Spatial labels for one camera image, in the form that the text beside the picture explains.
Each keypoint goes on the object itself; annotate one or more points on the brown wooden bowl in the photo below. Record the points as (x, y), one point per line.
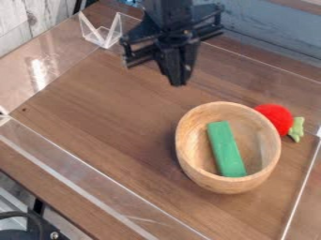
(257, 140)

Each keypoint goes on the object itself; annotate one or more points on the black clamp with cable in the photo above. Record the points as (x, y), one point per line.
(35, 229)

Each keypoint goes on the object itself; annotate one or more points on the clear acrylic corner bracket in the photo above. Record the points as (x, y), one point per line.
(102, 36)

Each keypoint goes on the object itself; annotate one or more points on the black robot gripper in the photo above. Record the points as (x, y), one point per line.
(167, 36)

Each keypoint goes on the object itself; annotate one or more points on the clear acrylic front barrier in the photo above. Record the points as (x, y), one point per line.
(116, 201)

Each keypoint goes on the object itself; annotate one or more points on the green rectangular block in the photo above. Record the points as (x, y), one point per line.
(223, 147)

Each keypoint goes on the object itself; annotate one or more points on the red plush strawberry toy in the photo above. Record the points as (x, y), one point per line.
(289, 125)

